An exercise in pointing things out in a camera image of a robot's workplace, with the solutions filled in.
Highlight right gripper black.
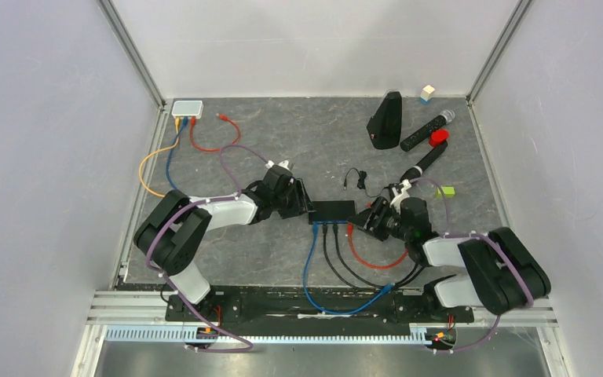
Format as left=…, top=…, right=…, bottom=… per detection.
left=348, top=196, right=411, bottom=242

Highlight black network switch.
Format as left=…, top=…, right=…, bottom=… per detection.
left=308, top=200, right=356, bottom=225

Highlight red ethernet cable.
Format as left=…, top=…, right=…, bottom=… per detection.
left=346, top=223, right=410, bottom=271
left=188, top=112, right=242, bottom=153

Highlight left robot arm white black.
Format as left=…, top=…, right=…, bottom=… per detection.
left=133, top=165, right=315, bottom=320

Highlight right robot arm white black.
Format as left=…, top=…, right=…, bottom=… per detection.
left=348, top=197, right=551, bottom=320

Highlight green block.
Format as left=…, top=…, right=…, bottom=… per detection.
left=436, top=186, right=455, bottom=198

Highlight black microphone lower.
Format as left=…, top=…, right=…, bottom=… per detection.
left=400, top=141, right=448, bottom=182

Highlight red round cap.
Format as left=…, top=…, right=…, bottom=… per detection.
left=429, top=129, right=449, bottom=148

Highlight black wedge shaped stand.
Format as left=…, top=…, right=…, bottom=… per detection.
left=366, top=90, right=403, bottom=150

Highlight black microphone silver head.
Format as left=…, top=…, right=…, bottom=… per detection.
left=400, top=109, right=455, bottom=152

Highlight white blue block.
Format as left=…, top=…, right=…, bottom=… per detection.
left=419, top=85, right=436, bottom=104

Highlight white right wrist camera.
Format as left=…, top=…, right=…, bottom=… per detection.
left=387, top=180, right=411, bottom=213

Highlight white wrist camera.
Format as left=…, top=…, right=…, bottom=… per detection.
left=387, top=180, right=411, bottom=213
left=265, top=159, right=294, bottom=174

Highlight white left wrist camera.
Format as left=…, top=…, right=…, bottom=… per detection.
left=265, top=159, right=294, bottom=174

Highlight black ethernet cable outer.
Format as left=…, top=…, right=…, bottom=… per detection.
left=322, top=223, right=427, bottom=291

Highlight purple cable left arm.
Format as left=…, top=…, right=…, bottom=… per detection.
left=144, top=144, right=272, bottom=355

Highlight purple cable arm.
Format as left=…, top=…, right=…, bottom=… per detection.
left=411, top=177, right=535, bottom=355
left=144, top=144, right=272, bottom=355

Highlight black ethernet cable inner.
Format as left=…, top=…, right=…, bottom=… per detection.
left=332, top=223, right=421, bottom=288

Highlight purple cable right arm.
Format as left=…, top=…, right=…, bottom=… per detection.
left=411, top=177, right=535, bottom=355

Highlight thin black adapter cord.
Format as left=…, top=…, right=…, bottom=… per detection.
left=343, top=167, right=386, bottom=199

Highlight blue ethernet cable at black switch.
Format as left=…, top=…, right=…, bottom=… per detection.
left=301, top=223, right=397, bottom=317

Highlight red ethernet cable at white switch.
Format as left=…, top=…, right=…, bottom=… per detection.
left=188, top=112, right=242, bottom=153

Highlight blue ethernet cable at white switch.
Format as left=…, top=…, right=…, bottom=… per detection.
left=164, top=117, right=189, bottom=192

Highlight white network switch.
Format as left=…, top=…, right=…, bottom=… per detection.
left=170, top=100, right=204, bottom=119

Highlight yellow ethernet cable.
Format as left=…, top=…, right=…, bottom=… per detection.
left=138, top=117, right=182, bottom=199

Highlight aluminium frame rail front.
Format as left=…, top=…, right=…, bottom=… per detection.
left=87, top=291, right=560, bottom=345

